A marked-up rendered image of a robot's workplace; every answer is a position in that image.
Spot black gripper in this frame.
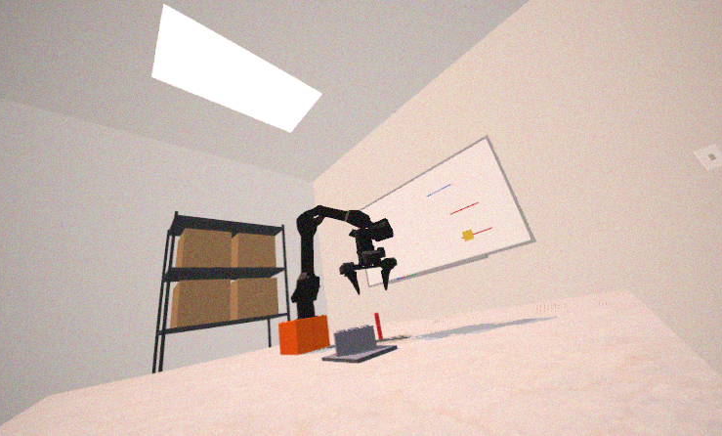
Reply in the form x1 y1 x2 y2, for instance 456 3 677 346
339 243 398 295

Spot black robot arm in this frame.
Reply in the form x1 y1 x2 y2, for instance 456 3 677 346
291 205 394 320

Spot red peg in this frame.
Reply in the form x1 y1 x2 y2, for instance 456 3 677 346
374 313 383 340

